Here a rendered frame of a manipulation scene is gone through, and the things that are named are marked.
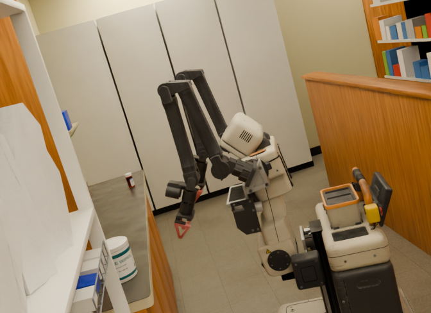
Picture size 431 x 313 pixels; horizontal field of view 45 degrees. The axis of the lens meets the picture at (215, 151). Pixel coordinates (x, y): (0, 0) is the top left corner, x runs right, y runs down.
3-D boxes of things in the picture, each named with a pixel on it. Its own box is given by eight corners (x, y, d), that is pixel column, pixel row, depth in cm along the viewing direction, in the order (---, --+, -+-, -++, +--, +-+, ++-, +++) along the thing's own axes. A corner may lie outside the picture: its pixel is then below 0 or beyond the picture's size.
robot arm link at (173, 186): (195, 178, 210) (198, 172, 219) (168, 172, 211) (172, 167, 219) (190, 206, 213) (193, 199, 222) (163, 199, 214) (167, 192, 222)
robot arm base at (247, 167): (256, 169, 206) (256, 160, 217) (237, 161, 205) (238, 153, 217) (248, 188, 208) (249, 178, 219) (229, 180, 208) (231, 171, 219)
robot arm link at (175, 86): (185, 72, 199) (188, 70, 209) (154, 87, 202) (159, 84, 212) (233, 175, 208) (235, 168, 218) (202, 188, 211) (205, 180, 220)
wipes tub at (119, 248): (105, 288, 201) (93, 254, 198) (107, 274, 214) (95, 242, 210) (138, 278, 202) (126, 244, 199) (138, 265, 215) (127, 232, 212)
